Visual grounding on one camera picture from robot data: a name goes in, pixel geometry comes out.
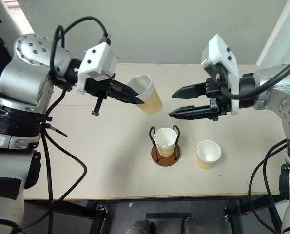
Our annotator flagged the dark rounded shape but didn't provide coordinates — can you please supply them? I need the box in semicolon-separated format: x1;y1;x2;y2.
124;218;156;234
183;216;204;234

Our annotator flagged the white panel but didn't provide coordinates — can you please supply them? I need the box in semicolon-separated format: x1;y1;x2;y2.
255;0;290;67

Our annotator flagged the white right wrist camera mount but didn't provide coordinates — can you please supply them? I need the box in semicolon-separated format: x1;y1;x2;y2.
200;33;241;115

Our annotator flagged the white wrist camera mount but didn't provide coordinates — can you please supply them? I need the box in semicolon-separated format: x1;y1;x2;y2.
200;33;241;115
77;41;119;95

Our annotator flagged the tan and white paper cup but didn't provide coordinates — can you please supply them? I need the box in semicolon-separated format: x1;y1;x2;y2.
126;74;164;116
196;140;222;170
153;127;178;158

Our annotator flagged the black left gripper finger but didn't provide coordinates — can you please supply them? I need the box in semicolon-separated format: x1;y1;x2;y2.
110;78;141;98
107;89;146;105

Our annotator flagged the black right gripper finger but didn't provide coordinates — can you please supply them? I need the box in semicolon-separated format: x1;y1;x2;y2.
172;82;208;99
168;105;212;120

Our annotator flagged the black metal table frame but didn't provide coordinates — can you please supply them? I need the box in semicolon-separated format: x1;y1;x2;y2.
24;197;290;234

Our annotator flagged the wire cup holder, wooden base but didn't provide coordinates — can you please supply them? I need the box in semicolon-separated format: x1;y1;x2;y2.
149;124;182;167

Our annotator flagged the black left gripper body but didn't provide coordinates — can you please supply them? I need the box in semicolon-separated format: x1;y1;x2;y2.
85;77;116;117

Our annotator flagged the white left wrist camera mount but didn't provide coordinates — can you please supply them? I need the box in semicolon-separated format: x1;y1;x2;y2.
77;41;119;95

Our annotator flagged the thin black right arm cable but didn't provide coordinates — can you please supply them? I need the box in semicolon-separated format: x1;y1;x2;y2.
247;138;290;234

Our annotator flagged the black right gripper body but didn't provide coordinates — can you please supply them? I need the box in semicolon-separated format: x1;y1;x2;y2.
205;77;233;122

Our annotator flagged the black cable tie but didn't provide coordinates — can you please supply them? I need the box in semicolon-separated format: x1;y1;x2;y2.
44;116;68;138

